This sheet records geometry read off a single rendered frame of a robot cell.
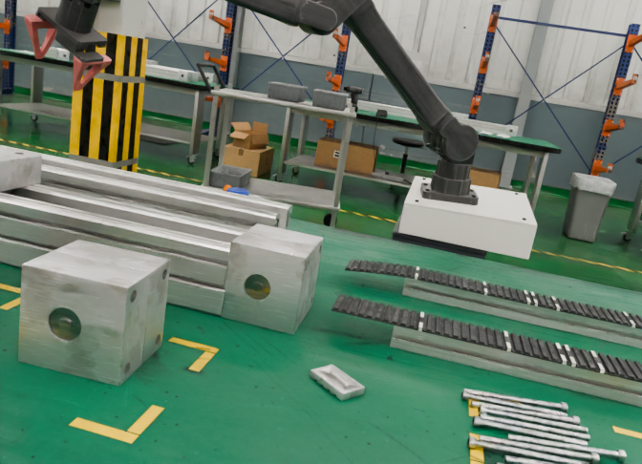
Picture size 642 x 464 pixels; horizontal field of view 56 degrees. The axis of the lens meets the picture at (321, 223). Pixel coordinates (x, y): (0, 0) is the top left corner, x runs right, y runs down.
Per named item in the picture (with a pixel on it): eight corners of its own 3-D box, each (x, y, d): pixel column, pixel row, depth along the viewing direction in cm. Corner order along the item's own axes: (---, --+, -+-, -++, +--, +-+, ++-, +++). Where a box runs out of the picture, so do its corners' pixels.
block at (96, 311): (171, 336, 64) (181, 252, 62) (118, 387, 53) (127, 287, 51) (85, 316, 66) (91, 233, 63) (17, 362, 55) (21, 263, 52)
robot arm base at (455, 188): (472, 195, 136) (419, 188, 137) (479, 160, 134) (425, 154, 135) (478, 205, 128) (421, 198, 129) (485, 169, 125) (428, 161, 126)
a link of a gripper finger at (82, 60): (70, 100, 101) (86, 52, 97) (41, 75, 102) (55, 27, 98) (100, 95, 107) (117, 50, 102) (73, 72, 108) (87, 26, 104)
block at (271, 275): (316, 300, 81) (328, 233, 79) (293, 335, 69) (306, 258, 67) (253, 284, 83) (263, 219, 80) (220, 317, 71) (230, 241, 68)
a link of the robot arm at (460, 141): (360, -37, 104) (340, -34, 113) (304, 17, 104) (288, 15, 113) (485, 143, 125) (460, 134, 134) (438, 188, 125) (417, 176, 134)
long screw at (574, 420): (575, 423, 60) (578, 414, 60) (579, 429, 59) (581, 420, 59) (469, 405, 60) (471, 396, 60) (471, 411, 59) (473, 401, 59)
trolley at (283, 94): (335, 226, 441) (359, 88, 417) (336, 247, 388) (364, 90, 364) (197, 204, 439) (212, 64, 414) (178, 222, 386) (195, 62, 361)
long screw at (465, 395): (461, 401, 61) (463, 392, 60) (460, 396, 62) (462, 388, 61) (566, 423, 60) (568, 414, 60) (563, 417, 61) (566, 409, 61)
